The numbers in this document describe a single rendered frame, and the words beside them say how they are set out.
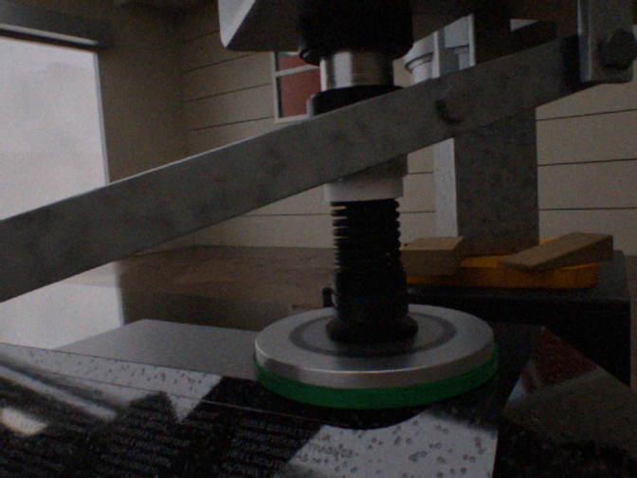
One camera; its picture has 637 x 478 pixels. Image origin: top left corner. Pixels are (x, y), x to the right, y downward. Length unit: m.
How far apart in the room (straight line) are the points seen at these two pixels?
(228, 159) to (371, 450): 0.23
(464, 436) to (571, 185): 6.10
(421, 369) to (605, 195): 6.05
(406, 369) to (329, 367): 0.06
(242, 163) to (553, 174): 6.16
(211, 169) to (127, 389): 0.26
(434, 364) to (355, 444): 0.08
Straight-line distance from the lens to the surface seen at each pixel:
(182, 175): 0.38
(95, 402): 0.58
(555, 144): 6.49
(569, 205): 6.47
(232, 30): 0.52
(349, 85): 0.46
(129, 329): 0.71
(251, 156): 0.39
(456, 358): 0.42
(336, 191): 0.46
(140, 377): 0.56
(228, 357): 0.55
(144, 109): 9.21
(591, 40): 0.52
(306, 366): 0.42
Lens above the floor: 0.97
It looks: 6 degrees down
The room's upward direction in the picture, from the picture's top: 4 degrees counter-clockwise
